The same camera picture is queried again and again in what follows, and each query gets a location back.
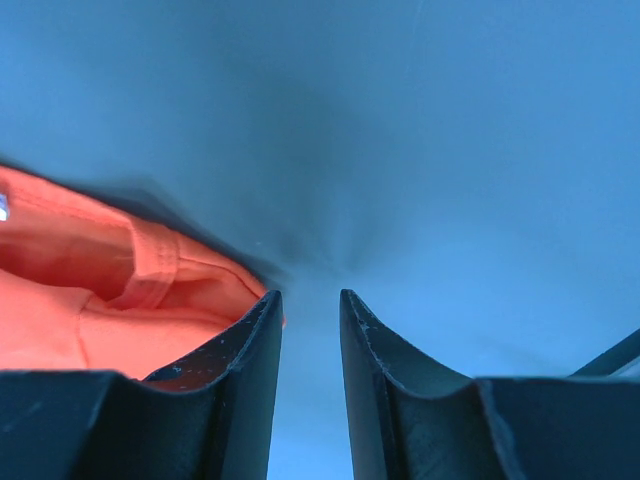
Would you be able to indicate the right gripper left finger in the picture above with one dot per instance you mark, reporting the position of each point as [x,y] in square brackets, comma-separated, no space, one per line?
[208,415]

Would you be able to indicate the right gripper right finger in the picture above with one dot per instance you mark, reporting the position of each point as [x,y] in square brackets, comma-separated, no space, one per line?
[411,417]

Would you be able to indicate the orange t-shirt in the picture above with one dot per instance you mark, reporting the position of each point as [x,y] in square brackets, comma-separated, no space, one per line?
[88,286]

